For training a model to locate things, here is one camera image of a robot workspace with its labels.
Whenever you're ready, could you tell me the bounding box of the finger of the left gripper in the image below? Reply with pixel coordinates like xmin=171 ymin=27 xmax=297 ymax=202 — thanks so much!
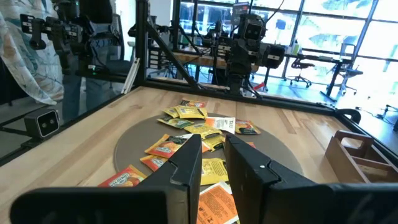
xmin=261 ymin=43 xmax=285 ymax=69
xmin=216 ymin=43 xmax=233 ymax=60

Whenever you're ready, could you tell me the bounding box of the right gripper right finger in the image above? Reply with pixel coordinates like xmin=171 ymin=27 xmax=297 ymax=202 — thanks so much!
xmin=224 ymin=133 xmax=398 ymax=224

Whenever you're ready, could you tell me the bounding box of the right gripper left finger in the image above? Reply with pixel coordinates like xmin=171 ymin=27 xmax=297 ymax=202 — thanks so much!
xmin=9 ymin=133 xmax=203 ymax=224

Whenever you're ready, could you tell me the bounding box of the wooden tea organizer box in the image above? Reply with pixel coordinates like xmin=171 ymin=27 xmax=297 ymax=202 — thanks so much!
xmin=325 ymin=129 xmax=398 ymax=184

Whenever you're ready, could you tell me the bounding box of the black office chair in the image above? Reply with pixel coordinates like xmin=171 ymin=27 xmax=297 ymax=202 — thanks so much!
xmin=285 ymin=58 xmax=315 ymax=88

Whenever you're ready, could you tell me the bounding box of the black desk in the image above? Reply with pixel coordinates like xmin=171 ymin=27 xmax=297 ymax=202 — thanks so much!
xmin=284 ymin=52 xmax=354 ymax=103

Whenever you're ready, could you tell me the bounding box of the round grey mat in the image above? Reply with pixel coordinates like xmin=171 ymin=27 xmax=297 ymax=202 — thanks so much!
xmin=113 ymin=112 xmax=304 ymax=194

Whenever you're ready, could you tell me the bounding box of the grey office chair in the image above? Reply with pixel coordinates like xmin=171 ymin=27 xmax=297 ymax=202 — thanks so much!
xmin=337 ymin=42 xmax=364 ymax=96

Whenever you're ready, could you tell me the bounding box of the silver aluminium bar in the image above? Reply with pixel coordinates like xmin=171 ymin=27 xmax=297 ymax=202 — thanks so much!
xmin=120 ymin=57 xmax=141 ymax=95

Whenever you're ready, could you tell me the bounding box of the person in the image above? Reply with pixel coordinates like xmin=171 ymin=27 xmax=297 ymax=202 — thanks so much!
xmin=62 ymin=0 xmax=125 ymax=124

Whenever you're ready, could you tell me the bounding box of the large window wall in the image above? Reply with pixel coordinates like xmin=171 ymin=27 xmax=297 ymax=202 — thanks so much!
xmin=178 ymin=0 xmax=398 ymax=78

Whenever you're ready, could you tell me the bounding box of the black aluminium rig frame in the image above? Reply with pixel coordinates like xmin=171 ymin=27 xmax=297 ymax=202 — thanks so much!
xmin=0 ymin=0 xmax=398 ymax=169

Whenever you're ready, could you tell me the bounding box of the black curved frame handle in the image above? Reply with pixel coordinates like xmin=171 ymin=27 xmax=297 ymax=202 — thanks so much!
xmin=336 ymin=108 xmax=362 ymax=125

